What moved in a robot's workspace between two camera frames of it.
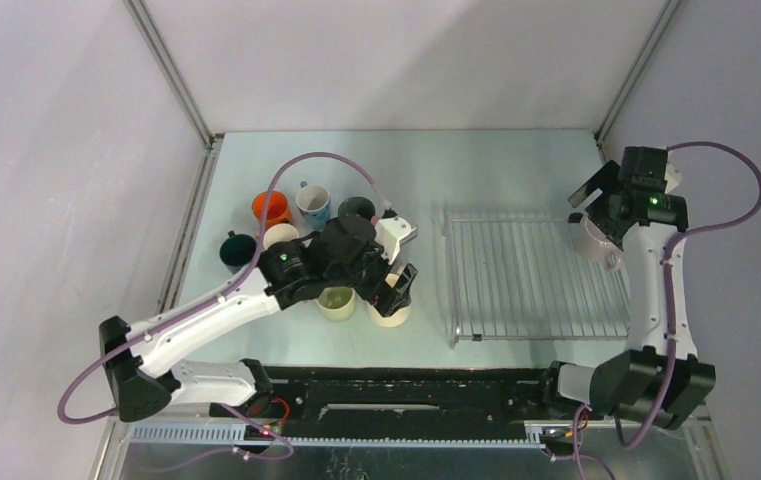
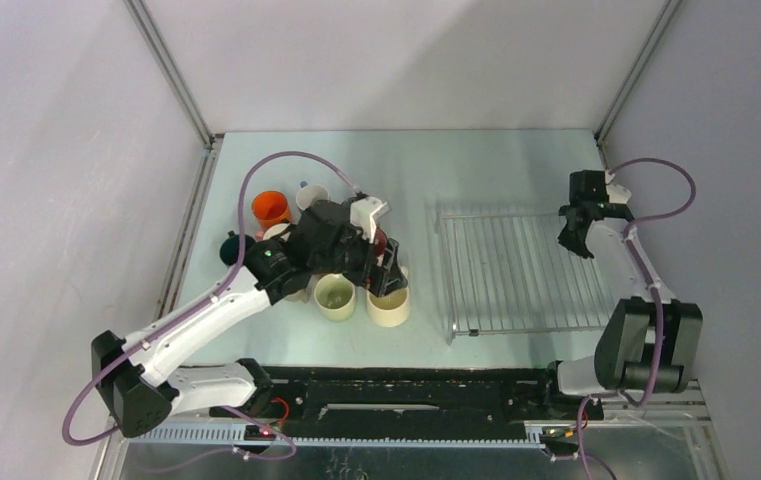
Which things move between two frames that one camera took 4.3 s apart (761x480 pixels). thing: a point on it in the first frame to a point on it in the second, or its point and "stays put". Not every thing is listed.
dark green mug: x=237 y=251 stays put
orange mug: x=278 y=209 stays put
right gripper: x=607 y=177 to x=566 y=239
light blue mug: x=313 y=204 stays put
